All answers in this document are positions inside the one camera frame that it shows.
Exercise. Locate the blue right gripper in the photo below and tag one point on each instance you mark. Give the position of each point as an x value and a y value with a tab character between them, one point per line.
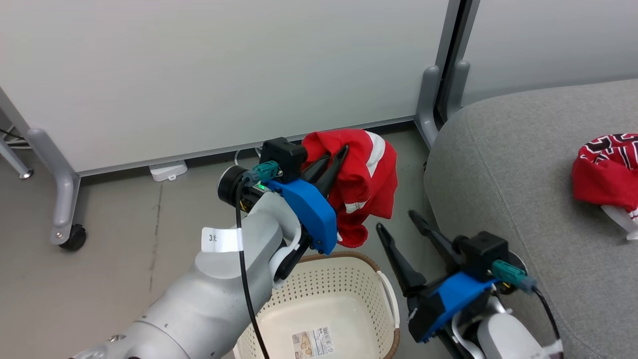
448	296

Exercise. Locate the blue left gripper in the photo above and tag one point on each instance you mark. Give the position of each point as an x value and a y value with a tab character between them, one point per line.
311	209

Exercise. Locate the red garment with white stripe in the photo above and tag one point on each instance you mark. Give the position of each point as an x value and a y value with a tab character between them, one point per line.
366	184

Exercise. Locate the red jersey black white print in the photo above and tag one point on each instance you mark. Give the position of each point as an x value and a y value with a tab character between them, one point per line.
605	174

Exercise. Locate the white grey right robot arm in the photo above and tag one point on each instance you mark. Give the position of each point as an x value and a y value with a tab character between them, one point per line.
503	334

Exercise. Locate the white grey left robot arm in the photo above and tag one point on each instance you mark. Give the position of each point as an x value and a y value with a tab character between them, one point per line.
209	299

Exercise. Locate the grey fabric sofa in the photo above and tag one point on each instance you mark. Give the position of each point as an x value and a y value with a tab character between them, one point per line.
518	164

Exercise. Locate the grey partition panel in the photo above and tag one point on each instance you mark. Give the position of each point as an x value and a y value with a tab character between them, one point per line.
553	40

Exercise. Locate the beige plastic laundry basket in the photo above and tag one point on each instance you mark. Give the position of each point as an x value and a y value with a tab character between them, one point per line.
339	294

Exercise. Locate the white tape label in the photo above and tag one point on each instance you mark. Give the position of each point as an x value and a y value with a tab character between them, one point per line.
219	239

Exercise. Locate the paper sticker in basket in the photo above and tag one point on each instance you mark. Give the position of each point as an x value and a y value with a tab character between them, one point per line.
312	342

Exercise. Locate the large white partition panel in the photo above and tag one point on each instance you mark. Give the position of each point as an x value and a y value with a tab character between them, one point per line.
224	70

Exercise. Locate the white power strip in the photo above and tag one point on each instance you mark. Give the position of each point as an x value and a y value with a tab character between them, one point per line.
168	170

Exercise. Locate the black caster wheel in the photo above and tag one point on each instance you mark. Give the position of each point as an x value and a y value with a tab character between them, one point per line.
75	238

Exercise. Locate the grey partition foot with caster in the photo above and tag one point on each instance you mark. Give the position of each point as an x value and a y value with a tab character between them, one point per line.
62	189

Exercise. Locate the grey metal table leg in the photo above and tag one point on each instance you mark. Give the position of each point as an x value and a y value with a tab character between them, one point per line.
15	162

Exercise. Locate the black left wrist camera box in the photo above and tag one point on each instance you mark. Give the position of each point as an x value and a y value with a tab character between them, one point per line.
284	157

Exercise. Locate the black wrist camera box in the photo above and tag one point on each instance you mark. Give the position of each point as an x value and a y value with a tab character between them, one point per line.
481	254
284	157

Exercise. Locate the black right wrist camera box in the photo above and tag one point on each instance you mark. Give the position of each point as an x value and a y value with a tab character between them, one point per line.
481	254

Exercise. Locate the teal left camera connector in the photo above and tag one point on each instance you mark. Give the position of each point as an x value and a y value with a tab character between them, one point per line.
261	172

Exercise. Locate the teal camera connector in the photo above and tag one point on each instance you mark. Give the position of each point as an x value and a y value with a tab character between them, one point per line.
513	275
261	172

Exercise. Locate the teal right camera connector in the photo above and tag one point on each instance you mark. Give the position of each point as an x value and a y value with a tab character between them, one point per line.
513	275

